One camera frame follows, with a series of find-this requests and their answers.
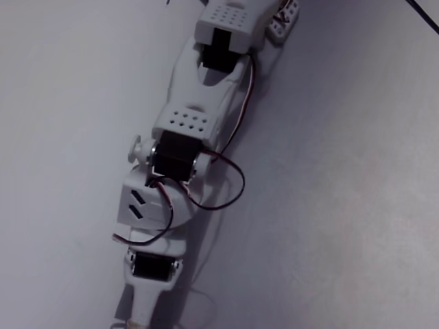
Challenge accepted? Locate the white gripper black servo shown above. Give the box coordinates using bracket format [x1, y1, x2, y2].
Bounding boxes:
[124, 230, 188, 329]

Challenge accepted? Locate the short red black servo cable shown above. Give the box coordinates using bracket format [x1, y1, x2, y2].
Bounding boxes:
[112, 180, 174, 247]

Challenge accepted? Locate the long red black servo cable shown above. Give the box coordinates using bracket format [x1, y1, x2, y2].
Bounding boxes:
[181, 54, 257, 212]

